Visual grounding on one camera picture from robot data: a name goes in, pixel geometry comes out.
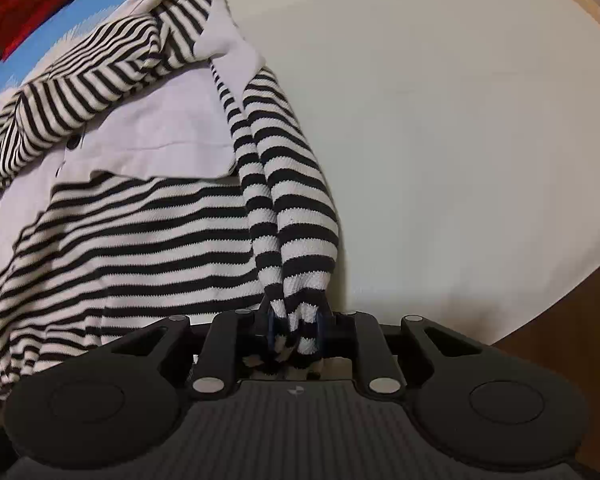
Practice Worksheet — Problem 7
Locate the black white striped garment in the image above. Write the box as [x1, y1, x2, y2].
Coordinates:
[0, 0, 339, 407]

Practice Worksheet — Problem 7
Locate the blue white patterned bedsheet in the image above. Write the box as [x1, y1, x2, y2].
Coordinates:
[0, 0, 600, 344]

